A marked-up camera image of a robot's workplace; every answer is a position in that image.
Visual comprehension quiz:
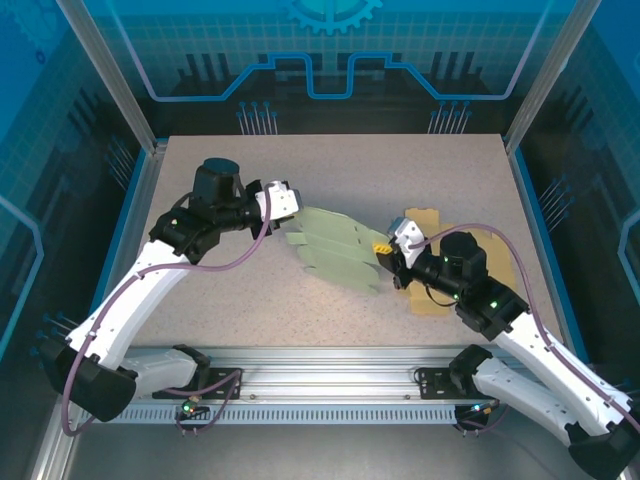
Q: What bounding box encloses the yellow paper box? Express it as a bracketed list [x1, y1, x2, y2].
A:
[402, 206, 517, 320]

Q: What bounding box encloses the green paper box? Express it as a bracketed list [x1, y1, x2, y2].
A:
[283, 204, 396, 298]

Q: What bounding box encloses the blue side trim strip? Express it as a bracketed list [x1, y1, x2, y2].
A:
[87, 144, 154, 321]
[507, 147, 576, 331]

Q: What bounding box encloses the small connector with green light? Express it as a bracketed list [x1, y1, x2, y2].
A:
[175, 397, 209, 420]
[457, 402, 494, 419]

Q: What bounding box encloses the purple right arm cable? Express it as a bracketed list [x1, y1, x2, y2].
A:
[407, 223, 640, 436]

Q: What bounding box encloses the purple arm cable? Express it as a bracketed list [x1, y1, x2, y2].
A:
[60, 184, 281, 439]
[407, 223, 640, 436]

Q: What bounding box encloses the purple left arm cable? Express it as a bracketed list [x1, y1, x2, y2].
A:
[60, 184, 281, 439]

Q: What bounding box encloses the aluminium mounting rail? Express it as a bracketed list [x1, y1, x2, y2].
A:
[122, 344, 599, 405]

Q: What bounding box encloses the aluminium frame post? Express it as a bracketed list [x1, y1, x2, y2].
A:
[502, 0, 604, 155]
[53, 0, 170, 155]

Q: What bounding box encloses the slotted grey cable duct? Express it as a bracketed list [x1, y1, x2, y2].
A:
[119, 405, 459, 425]

